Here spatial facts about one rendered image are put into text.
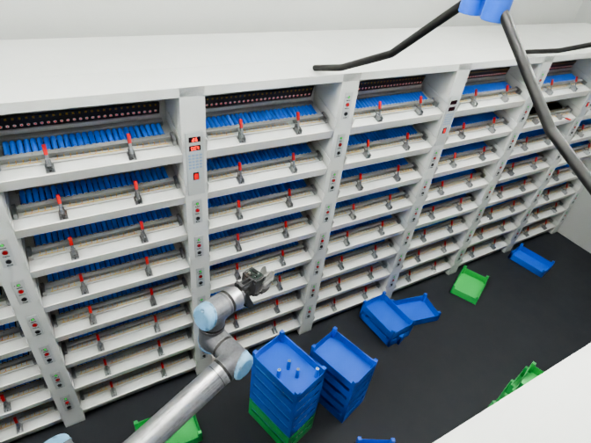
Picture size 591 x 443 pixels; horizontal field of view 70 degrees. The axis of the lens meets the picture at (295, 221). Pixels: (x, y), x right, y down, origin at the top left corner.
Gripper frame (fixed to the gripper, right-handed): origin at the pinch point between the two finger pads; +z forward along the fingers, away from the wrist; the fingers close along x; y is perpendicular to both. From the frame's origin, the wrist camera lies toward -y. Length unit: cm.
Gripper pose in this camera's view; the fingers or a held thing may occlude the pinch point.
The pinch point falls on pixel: (271, 274)
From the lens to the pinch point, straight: 170.6
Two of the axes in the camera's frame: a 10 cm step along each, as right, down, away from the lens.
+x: -7.8, -4.5, 4.4
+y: 1.6, -8.2, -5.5
